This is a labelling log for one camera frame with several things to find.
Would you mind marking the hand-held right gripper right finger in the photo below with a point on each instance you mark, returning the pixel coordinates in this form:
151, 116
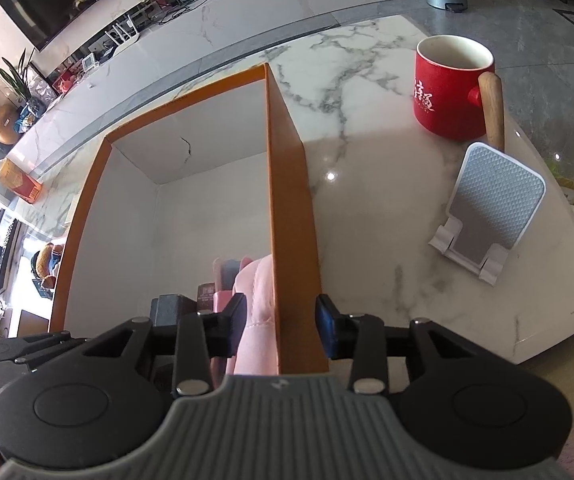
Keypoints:
327, 330

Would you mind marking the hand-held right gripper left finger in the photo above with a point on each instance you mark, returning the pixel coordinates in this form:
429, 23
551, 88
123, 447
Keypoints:
234, 330

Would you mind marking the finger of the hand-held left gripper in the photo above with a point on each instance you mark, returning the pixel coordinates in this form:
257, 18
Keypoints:
22, 347

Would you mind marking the pink quilted pouch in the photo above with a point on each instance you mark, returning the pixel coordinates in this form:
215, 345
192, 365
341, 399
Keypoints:
257, 310

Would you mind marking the pink snap wallet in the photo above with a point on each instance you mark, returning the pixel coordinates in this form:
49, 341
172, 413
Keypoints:
224, 300

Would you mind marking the maroon card box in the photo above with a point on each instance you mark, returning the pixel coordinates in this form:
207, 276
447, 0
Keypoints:
206, 297

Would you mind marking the dark grey box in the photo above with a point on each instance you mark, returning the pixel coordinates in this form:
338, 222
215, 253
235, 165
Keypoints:
172, 310

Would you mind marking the brown bear plush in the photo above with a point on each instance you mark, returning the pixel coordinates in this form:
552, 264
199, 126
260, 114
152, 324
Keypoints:
44, 260

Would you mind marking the orange cardboard box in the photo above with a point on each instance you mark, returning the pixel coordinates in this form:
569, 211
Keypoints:
287, 210

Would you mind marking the black keyboard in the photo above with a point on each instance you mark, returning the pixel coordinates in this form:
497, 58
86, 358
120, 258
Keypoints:
4, 255

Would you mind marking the white phone stand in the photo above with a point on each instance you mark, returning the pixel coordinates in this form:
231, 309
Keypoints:
497, 195

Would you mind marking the potted snake plant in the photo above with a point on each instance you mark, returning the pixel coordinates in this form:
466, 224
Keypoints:
19, 85

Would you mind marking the white desk clock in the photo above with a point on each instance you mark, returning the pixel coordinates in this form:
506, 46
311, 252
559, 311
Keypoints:
89, 63

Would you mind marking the white router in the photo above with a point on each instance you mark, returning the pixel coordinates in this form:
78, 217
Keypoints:
127, 35

